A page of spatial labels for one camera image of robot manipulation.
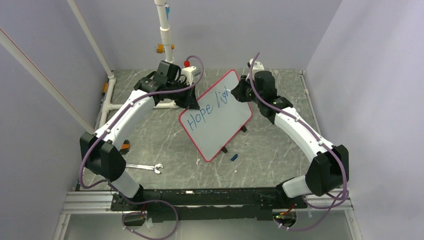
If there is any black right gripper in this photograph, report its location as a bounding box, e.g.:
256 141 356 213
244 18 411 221
231 75 263 105

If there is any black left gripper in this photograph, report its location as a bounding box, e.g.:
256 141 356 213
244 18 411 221
167 80 199 110

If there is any pink-framed whiteboard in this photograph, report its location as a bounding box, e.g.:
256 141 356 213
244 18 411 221
178 69 253 162

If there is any blue marker cap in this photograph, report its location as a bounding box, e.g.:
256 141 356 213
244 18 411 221
230 154 238 162

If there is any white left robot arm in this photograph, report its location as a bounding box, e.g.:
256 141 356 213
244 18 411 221
79 61 200 210

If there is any orange yellow pole clamp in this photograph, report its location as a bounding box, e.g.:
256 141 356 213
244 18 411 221
154 43 166 54

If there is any silver open-end wrench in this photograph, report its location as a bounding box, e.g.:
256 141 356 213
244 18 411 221
126 163 164 174

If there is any white PVC vertical pole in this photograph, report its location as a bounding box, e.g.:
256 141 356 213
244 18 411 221
154 0 175 63

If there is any black orange hex key set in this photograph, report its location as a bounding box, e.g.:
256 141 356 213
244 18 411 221
120 139 131 152

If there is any blue pole clip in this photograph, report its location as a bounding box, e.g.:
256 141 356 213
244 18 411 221
164 2 170 19

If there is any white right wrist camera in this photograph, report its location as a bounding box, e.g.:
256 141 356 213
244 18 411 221
247 58 265 74

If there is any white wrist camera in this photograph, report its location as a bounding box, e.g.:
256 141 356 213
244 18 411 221
180 60 201 86
247 58 265 74

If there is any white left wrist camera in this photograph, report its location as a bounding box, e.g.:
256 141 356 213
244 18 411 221
180 60 201 86

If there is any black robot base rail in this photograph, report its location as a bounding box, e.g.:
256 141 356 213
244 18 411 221
110 187 307 223

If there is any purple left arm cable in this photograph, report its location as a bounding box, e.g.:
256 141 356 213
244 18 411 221
78 54 204 240

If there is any white PVC pipe frame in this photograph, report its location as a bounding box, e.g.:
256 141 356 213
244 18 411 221
0 0 180 128

